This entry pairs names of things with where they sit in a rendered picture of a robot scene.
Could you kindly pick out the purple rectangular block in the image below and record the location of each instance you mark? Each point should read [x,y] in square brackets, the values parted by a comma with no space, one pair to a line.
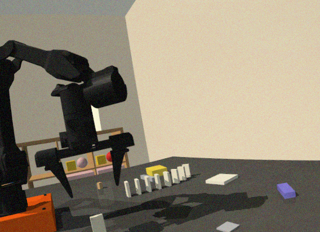
[286,190]

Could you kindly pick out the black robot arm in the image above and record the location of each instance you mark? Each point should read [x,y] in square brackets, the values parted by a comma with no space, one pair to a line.
[102,88]

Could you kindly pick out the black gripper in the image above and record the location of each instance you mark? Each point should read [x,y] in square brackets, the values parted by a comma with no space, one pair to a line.
[81,130]

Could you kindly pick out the yellow block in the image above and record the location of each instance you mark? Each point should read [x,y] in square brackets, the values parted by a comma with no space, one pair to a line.
[156,170]

